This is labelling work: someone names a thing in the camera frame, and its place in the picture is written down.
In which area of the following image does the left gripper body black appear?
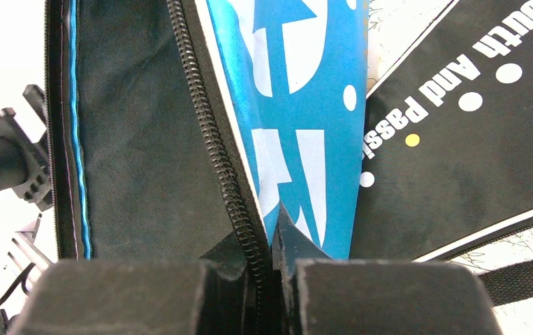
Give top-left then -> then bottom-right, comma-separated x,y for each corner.
0,107 -> 53,211

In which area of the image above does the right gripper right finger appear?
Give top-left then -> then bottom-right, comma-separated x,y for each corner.
272,203 -> 329,334

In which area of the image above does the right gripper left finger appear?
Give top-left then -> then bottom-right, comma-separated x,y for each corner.
200,233 -> 271,334

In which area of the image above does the black sport racket bag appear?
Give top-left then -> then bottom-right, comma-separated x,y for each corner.
349,1 -> 533,261

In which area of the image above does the blue racket bag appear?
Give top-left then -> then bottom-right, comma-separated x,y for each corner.
43,0 -> 371,262

